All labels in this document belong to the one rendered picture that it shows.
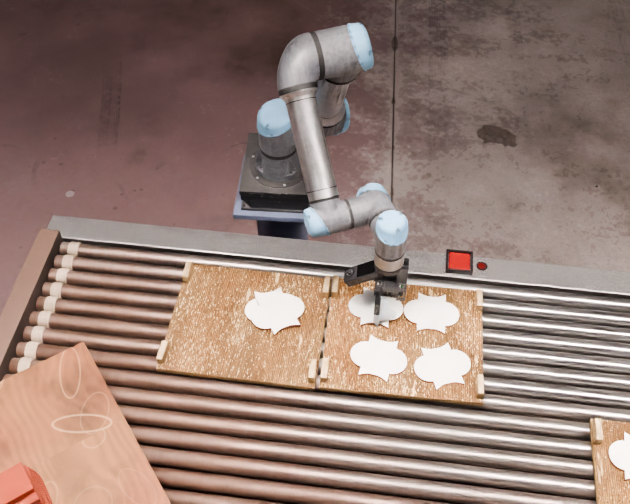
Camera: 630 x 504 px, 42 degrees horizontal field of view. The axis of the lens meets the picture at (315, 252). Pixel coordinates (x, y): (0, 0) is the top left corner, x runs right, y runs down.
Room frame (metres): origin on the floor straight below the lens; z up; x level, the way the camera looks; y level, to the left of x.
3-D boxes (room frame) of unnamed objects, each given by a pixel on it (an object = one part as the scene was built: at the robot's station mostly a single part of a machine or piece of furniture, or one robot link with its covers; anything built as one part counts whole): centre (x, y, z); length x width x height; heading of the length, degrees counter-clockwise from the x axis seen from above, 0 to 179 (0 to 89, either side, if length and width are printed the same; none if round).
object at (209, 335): (1.24, 0.18, 0.93); 0.41 x 0.35 x 0.02; 82
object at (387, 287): (1.28, -0.19, 1.08); 0.09 x 0.08 x 0.12; 83
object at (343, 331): (1.19, -0.23, 0.93); 0.41 x 0.35 x 0.02; 83
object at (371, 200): (1.37, -0.14, 1.24); 0.11 x 0.11 x 0.08; 17
